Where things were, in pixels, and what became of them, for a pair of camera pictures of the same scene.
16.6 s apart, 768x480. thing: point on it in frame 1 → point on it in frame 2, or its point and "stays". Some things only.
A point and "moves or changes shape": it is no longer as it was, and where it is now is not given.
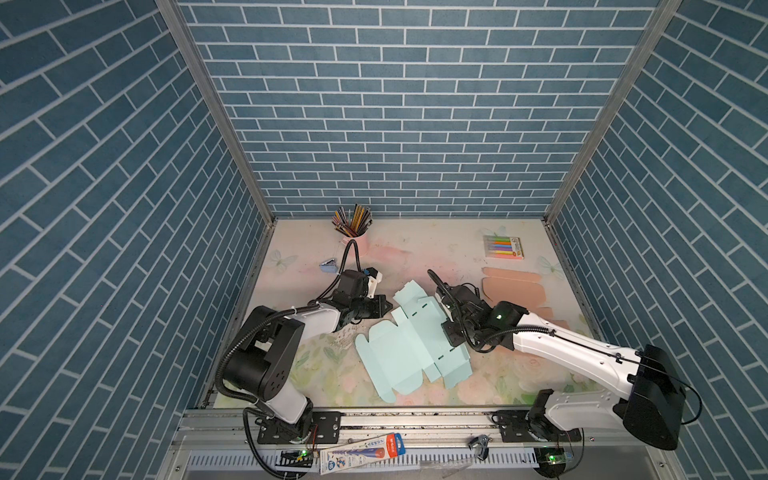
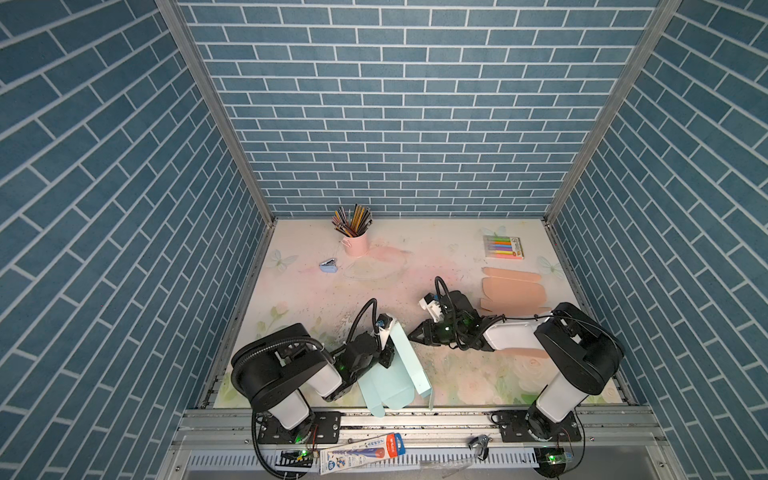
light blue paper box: x=398 y=355 moves or changes shape
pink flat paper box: x=514 y=285 stays
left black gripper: x=372 y=306 → x=384 y=349
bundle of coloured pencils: x=352 y=223 stays
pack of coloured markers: x=503 y=247 stays
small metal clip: x=481 y=444 stays
